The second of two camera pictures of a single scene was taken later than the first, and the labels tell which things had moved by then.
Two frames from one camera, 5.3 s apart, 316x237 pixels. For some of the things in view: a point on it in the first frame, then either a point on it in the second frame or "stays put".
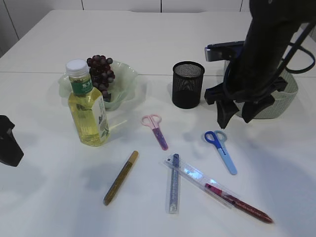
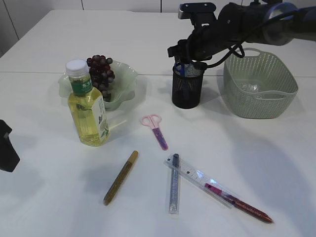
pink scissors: x=153 y=120 stays put
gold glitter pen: x=120 y=178 stays put
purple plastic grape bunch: x=102 y=75 stays put
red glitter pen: x=240 y=204 stays put
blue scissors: x=217 y=137 -> x=180 y=68
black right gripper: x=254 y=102 -> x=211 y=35
